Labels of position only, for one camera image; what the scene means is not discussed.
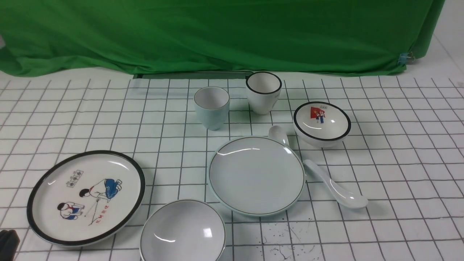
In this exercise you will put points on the white grid table mat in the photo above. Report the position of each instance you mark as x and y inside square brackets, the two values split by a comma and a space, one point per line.
[404, 153]

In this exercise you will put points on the white ceramic spoon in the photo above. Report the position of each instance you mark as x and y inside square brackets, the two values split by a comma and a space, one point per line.
[342, 196]

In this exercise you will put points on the light blue plate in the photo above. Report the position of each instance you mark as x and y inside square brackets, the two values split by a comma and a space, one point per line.
[256, 176]

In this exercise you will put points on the light blue cup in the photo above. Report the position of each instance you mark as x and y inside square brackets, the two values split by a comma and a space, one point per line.
[212, 105]

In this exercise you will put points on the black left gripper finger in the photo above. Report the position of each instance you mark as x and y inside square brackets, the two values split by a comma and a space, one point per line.
[9, 241]

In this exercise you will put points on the green backdrop cloth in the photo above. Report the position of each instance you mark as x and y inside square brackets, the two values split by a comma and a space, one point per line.
[341, 37]

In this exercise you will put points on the white bowl black rim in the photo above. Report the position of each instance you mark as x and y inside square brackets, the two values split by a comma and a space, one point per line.
[321, 124]

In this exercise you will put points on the small white spoon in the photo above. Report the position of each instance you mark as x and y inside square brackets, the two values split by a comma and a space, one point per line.
[278, 134]

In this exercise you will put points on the white cup black rim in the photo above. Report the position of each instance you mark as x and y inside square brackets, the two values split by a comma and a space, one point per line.
[262, 91]

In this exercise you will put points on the light blue bowl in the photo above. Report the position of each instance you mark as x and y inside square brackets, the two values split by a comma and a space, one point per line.
[183, 230]

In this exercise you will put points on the white cartoon plate black rim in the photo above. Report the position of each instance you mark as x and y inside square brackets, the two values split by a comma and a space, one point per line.
[86, 198]

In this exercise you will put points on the blue binder clip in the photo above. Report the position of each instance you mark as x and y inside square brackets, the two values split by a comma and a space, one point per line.
[406, 58]

